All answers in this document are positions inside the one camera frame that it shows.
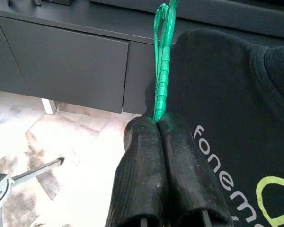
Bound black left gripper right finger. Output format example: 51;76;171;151
158;113;234;227

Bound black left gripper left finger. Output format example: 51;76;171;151
104;117;168;227

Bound green plastic clothes hanger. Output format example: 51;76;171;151
153;0;179;121

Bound black printed T-shirt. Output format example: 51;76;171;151
144;28;284;227

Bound silver metal clothes rack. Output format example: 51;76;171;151
0;157;65;227

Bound black TV cabinet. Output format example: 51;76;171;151
0;0;284;114

